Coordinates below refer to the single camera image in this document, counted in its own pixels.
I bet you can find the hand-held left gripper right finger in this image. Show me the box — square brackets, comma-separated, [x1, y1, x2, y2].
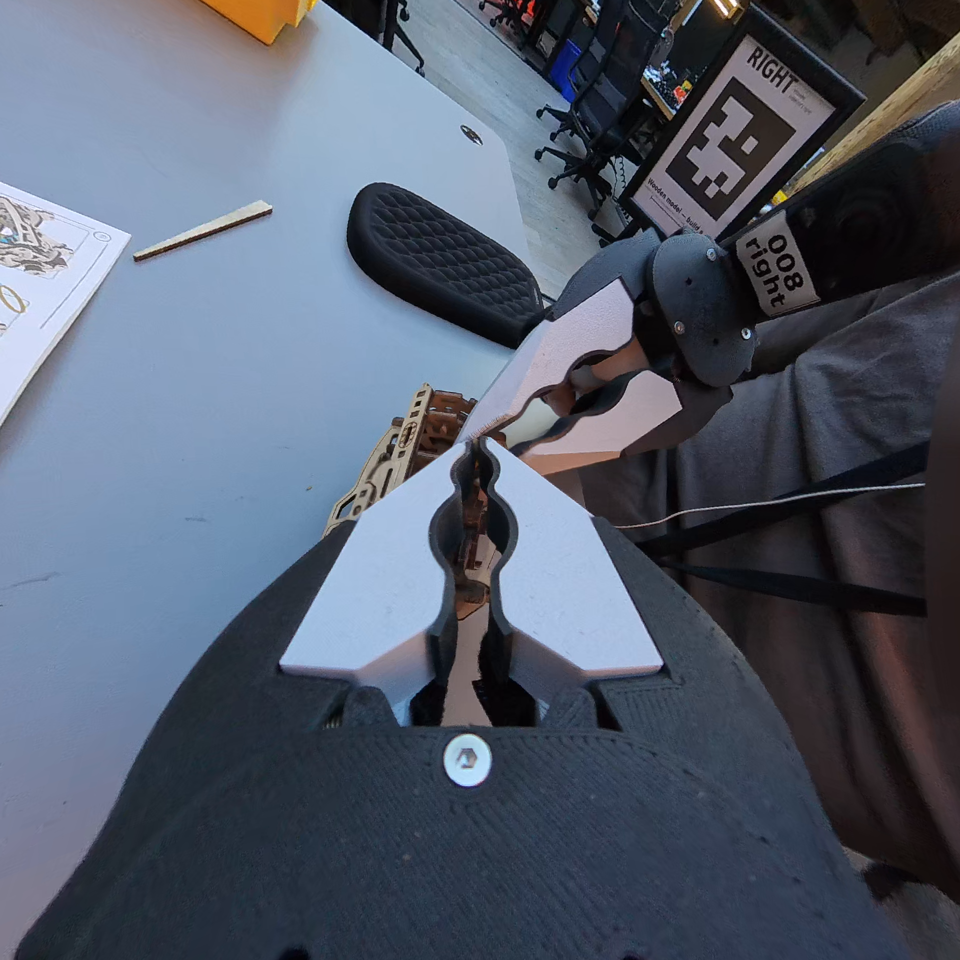
[476, 437, 666, 725]

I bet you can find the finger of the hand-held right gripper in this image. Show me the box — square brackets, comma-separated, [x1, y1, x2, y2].
[512, 368, 685, 478]
[457, 274, 640, 444]

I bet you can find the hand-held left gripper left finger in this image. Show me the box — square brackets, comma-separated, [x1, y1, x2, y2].
[277, 441, 470, 727]

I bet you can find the wooden mechanical model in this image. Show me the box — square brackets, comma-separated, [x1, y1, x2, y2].
[322, 382, 500, 620]

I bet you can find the thin wooden stick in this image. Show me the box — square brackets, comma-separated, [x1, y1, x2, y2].
[133, 200, 273, 262]

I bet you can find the person's right hand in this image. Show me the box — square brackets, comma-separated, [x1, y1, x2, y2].
[557, 342, 654, 417]

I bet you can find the black quilted wrist rest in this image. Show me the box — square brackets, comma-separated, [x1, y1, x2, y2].
[346, 182, 546, 351]

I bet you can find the framed marker sign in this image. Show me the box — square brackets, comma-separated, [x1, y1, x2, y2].
[618, 7, 869, 249]

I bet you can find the black office chair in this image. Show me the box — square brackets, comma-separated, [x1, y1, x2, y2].
[536, 0, 663, 222]
[375, 0, 430, 78]

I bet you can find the person's grey clothing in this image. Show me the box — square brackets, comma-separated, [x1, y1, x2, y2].
[585, 262, 960, 879]

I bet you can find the wooden beam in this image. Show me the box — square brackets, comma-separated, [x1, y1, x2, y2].
[787, 33, 960, 198]

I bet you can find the instruction booklet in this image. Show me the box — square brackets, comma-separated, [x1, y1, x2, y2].
[0, 180, 132, 429]

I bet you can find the yellow storage bin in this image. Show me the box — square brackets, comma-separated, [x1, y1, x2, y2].
[198, 0, 320, 46]

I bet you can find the thin white cable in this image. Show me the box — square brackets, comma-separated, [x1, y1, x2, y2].
[615, 483, 928, 531]

